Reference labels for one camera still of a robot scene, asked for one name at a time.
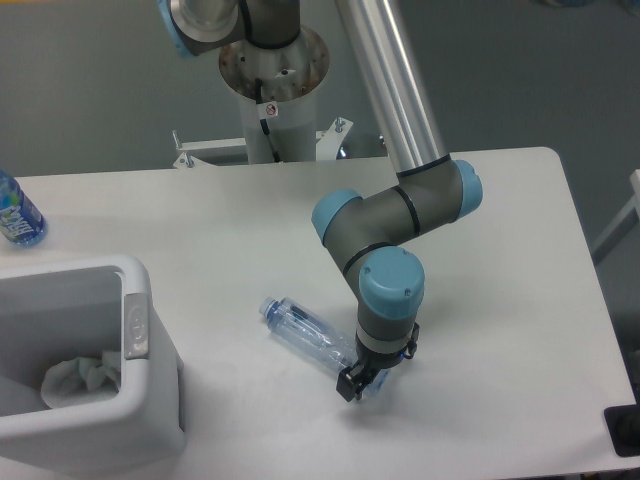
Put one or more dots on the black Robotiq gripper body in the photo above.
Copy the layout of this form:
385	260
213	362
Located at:
373	362

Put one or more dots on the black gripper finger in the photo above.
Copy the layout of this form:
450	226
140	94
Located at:
412	344
355	382

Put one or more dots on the clear plastic bottle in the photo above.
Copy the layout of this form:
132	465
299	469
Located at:
309	335

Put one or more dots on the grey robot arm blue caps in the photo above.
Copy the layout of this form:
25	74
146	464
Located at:
364	236

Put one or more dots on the white plastic trash can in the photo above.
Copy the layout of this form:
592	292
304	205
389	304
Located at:
65	314

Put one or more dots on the black clamp at table edge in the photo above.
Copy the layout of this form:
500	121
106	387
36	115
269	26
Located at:
623	426

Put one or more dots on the white tissue in bin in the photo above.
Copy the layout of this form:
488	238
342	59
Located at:
82	380

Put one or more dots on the blue labelled water bottle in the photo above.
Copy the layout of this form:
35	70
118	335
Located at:
22	223

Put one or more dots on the white right base bracket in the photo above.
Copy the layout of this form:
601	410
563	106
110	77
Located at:
383	145

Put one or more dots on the white base bracket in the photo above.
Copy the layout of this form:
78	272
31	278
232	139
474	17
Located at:
330	143
383	145
222	152

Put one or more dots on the white middle base bracket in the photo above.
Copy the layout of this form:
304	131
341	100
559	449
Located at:
330	143

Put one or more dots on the white frame at right edge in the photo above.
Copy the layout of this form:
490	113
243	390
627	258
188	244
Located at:
621	224

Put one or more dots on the white left base bracket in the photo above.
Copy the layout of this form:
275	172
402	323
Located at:
222	152

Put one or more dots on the white robot pedestal with flange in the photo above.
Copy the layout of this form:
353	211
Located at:
277	93

